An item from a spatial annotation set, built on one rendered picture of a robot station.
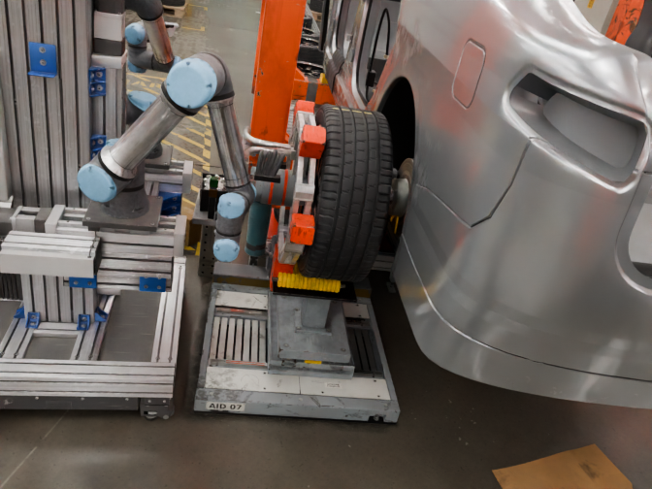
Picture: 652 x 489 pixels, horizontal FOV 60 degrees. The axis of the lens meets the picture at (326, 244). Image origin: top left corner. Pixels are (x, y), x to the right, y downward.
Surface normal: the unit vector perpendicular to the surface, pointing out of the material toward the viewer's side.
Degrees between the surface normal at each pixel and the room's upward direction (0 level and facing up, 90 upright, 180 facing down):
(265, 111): 90
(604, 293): 90
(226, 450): 0
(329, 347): 0
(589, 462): 12
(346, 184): 59
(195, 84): 84
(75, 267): 90
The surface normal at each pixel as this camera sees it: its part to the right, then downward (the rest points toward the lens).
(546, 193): -0.55, 0.29
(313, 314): 0.09, 0.51
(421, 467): 0.18, -0.86
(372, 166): 0.19, -0.21
